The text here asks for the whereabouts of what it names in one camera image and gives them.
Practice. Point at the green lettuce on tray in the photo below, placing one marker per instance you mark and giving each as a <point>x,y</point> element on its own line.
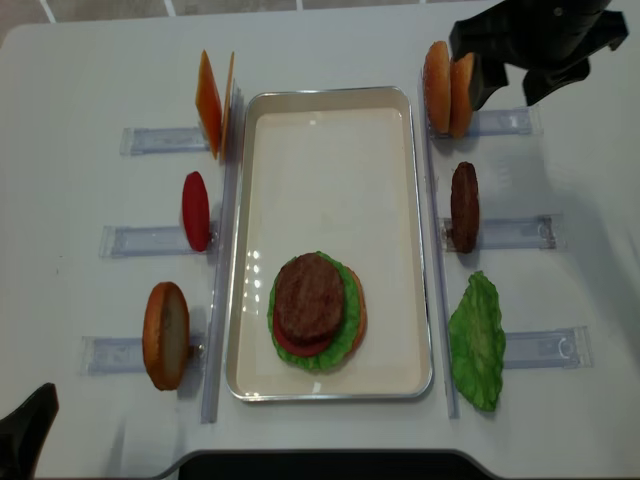
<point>338,350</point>

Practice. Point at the clear tomato holder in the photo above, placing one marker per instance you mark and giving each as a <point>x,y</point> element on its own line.
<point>125,241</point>

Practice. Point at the bun half inner right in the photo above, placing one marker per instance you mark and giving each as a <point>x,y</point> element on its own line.
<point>436,86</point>

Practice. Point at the orange cheese slice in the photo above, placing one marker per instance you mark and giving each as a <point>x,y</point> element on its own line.
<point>208,104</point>
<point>227,110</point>

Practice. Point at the clear right bun holder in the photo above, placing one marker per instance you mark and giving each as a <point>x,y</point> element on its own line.
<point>502,122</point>

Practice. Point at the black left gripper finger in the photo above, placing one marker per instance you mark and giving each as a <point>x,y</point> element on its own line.
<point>24,431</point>

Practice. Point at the clear left bun holder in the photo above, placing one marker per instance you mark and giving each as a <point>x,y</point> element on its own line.
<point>108,355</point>

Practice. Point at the red tomato slice standing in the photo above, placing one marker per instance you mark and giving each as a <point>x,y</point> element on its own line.
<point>195,212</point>

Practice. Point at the bun half standing left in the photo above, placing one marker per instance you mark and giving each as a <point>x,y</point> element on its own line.
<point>165,337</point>

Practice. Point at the red tomato slice on tray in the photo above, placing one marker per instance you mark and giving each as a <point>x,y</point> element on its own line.
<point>304,351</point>

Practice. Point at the clear right long rail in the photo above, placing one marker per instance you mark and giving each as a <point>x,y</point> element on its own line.
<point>440,279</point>

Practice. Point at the clear patty holder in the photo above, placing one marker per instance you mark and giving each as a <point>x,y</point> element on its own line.
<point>544,232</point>

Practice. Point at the clear cheese holder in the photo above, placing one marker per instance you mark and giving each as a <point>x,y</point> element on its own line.
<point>145,141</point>

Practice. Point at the bottom bun on tray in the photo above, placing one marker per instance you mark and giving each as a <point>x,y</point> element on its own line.
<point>362,326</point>

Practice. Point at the bun half outer right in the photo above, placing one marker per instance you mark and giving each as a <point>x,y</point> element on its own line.
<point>461,111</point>

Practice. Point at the orange cheese slice outer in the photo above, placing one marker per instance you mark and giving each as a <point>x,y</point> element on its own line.
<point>208,104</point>

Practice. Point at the clear left long rail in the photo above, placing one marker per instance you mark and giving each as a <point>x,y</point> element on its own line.
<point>212,378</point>

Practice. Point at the white rectangular metal tray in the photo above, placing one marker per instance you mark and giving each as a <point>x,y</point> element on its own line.
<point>333,172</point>

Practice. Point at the clear bun holder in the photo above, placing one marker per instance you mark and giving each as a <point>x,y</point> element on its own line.
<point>108,355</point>
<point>502,122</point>

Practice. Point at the brown meat patty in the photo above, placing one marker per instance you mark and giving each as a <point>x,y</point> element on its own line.
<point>464,204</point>
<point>309,299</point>

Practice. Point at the clear lettuce holder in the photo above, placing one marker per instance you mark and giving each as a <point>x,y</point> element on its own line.
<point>561,348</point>

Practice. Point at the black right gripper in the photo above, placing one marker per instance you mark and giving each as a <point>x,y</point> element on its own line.
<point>535,35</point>

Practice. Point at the orange cheese slice inner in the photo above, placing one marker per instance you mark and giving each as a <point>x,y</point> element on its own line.
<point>227,110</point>

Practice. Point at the clear long rail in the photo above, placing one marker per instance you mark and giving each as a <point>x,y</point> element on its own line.
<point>212,378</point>
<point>440,279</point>

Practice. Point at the green lettuce leaf standing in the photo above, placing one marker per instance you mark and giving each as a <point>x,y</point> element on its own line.
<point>478,344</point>

